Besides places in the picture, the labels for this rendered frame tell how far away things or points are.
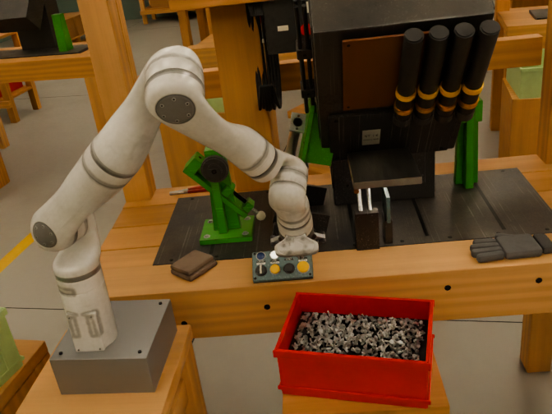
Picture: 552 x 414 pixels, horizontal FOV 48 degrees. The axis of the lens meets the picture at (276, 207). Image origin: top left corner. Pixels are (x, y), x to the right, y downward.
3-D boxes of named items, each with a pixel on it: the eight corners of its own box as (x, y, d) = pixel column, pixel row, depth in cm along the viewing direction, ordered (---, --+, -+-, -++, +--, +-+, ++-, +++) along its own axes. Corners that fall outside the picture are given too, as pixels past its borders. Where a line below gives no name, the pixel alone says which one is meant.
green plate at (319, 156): (327, 185, 165) (343, 111, 156) (296, 180, 165) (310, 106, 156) (325, 167, 175) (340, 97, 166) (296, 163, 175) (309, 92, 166)
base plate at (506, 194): (568, 237, 160) (569, 230, 159) (153, 271, 168) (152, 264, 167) (517, 172, 198) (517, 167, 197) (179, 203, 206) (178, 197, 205)
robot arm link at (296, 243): (275, 258, 129) (272, 246, 123) (273, 211, 134) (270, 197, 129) (319, 255, 128) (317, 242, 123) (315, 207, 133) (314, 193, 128)
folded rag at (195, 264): (198, 256, 169) (196, 247, 167) (218, 264, 164) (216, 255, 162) (170, 273, 162) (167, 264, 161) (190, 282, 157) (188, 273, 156)
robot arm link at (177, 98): (283, 168, 106) (278, 133, 111) (177, 76, 87) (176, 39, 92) (241, 192, 109) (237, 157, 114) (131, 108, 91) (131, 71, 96)
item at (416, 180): (421, 188, 146) (421, 177, 144) (353, 194, 147) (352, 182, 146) (397, 132, 181) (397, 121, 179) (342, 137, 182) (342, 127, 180)
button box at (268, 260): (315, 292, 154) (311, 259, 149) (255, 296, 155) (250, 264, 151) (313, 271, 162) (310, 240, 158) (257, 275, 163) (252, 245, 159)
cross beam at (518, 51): (541, 65, 195) (544, 36, 191) (140, 106, 205) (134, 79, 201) (535, 61, 200) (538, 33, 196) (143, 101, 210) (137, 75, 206)
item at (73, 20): (64, 53, 952) (57, 24, 932) (16, 57, 966) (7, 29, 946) (95, 37, 1057) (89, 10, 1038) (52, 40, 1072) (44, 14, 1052)
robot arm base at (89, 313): (111, 350, 129) (93, 281, 122) (68, 352, 130) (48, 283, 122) (122, 323, 137) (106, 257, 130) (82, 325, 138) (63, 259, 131)
